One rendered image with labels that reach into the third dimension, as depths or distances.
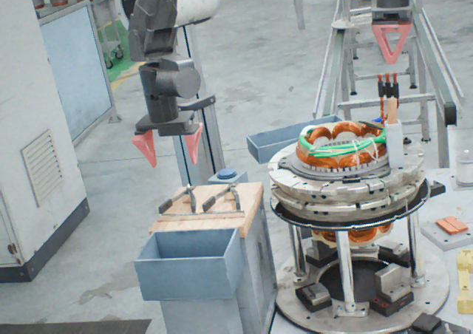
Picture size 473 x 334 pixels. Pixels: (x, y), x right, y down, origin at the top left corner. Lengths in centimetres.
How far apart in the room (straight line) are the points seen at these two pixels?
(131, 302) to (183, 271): 198
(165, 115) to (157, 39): 14
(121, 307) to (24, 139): 104
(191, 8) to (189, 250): 61
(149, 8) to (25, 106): 250
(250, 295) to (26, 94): 253
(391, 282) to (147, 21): 71
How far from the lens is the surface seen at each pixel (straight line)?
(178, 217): 128
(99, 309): 315
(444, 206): 184
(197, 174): 170
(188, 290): 118
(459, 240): 164
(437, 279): 149
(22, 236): 349
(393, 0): 120
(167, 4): 116
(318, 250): 153
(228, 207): 129
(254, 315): 132
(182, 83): 115
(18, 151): 351
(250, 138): 167
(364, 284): 152
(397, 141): 128
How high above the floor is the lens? 161
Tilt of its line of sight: 21 degrees down
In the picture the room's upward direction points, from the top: 10 degrees counter-clockwise
